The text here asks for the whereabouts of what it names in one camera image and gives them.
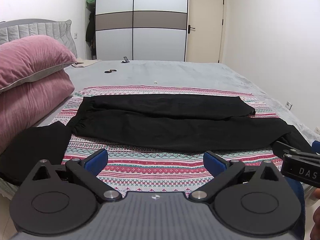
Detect lower pink pillow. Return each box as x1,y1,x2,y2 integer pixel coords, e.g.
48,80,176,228
1,70,74,152

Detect pink pillow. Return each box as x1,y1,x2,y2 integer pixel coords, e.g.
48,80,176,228
1,35,76,93
1,70,74,152

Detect grey quilted headboard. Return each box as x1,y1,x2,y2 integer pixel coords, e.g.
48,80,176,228
0,18,78,57

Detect cream bedroom door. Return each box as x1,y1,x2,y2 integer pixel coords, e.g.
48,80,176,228
185,0,226,63

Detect patterned red green blanket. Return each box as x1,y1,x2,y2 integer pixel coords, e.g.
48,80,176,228
49,84,304,201

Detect black folded garment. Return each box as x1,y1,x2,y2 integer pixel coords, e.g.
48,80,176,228
1,121,72,186

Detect dark hanging clothes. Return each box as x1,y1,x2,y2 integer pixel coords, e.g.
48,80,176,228
85,12,95,55

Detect green storage box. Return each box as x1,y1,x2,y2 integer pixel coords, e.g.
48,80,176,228
86,0,95,9

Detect wall power socket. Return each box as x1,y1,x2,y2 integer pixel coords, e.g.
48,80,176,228
286,102,292,110

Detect black pants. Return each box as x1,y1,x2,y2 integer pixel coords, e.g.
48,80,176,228
68,94,311,154

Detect person right hand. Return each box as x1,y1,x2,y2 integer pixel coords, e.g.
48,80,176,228
310,187,320,240

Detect upper pink pillow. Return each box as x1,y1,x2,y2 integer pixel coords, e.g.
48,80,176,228
1,35,76,93

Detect white grey sliding wardrobe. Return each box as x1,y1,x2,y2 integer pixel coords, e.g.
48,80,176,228
95,0,189,61

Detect beige cloth on bed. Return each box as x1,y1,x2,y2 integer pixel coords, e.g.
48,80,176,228
71,58,101,68

